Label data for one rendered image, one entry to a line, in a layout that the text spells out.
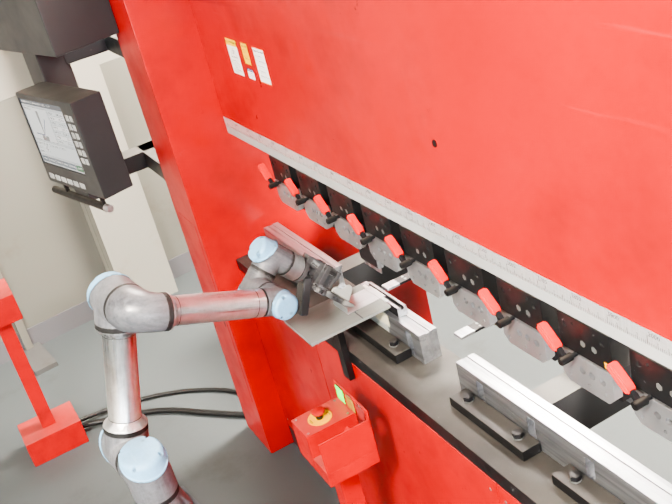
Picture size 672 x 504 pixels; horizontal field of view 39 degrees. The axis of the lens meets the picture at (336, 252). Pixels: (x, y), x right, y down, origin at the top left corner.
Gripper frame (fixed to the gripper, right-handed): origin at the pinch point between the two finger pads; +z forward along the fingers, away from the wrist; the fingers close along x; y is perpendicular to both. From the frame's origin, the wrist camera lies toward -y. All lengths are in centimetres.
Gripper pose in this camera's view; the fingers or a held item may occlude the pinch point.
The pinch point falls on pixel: (344, 302)
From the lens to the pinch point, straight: 277.4
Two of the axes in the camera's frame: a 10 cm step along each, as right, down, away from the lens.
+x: -4.9, -3.0, 8.2
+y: 5.0, -8.6, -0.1
